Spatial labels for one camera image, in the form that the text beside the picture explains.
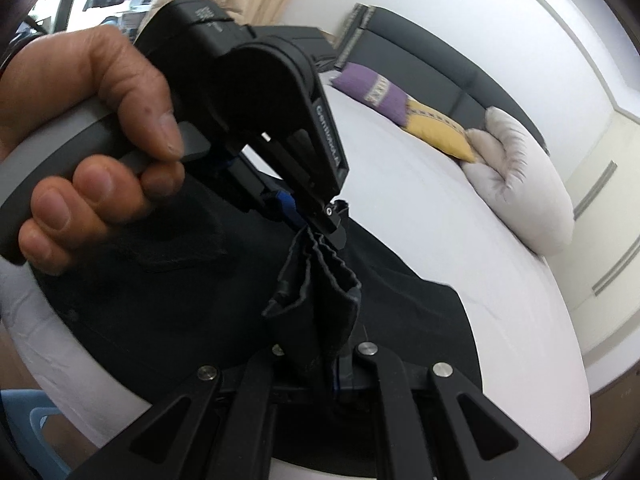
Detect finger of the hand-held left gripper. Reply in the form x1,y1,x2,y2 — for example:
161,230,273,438
220,155,307,232
299,194,352,252

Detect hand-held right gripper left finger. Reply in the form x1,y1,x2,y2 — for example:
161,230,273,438
65,344,287,480

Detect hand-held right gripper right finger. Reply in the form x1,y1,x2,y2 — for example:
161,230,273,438
334,342,582,480

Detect black pants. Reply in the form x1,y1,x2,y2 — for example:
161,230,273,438
35,179,482,401

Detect person's left hand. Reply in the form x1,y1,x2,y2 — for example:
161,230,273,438
0,25,187,277

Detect bed with white sheet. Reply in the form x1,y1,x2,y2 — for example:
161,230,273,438
0,67,592,480

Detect purple pillow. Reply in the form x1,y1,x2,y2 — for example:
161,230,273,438
332,62,412,127

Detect yellow pillow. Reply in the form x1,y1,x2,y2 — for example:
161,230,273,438
402,99,477,164

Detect blue plastic stool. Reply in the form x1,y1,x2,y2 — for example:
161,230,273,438
0,389,72,480

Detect dark grey padded headboard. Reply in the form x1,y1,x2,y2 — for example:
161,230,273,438
334,2,551,156

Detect rolled white duvet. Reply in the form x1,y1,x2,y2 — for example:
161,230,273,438
462,107,576,259

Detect white wardrobe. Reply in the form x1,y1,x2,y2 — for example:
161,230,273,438
560,105,640,361

